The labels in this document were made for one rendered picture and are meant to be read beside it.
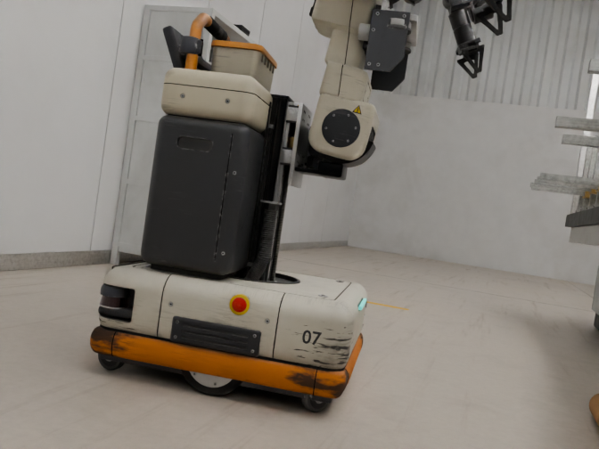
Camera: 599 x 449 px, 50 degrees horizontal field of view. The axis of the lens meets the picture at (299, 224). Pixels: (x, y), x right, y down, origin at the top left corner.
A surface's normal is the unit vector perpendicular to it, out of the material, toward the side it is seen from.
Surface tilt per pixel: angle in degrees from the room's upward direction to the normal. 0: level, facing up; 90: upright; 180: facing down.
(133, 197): 90
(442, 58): 90
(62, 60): 90
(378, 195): 90
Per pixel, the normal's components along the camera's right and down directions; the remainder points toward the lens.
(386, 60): -0.17, 0.00
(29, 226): 0.94, 0.15
